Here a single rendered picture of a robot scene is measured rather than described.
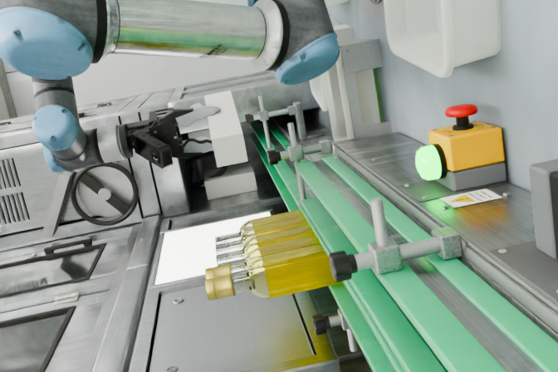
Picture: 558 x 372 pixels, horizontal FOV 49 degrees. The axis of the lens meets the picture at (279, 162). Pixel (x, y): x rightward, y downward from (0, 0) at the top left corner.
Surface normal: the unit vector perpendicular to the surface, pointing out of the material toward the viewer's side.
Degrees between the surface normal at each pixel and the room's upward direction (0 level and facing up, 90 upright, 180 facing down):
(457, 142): 90
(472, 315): 90
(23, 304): 90
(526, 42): 0
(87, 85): 90
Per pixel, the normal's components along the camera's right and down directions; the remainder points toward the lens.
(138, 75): 0.12, 0.19
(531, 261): -0.18, -0.96
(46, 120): 0.01, -0.32
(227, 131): -0.14, -0.88
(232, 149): 0.17, 0.44
